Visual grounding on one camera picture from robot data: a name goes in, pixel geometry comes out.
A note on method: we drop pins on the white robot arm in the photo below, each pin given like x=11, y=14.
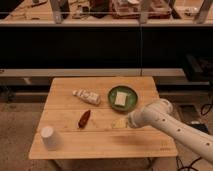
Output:
x=158, y=115

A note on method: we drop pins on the black foot pedal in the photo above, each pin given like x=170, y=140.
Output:
x=200, y=126

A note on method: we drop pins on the white paper cup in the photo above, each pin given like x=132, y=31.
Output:
x=50, y=138

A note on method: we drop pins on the red pepper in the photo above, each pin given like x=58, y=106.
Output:
x=84, y=119

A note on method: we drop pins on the white plastic bottle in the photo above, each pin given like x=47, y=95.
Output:
x=87, y=96

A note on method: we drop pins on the wooden table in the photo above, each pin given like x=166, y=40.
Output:
x=98, y=139

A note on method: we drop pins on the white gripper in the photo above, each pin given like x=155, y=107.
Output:
x=134, y=120

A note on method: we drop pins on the green plate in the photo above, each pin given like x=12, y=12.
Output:
x=131, y=101

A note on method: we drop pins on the long wooden bench shelf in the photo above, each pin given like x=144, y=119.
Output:
x=90, y=72

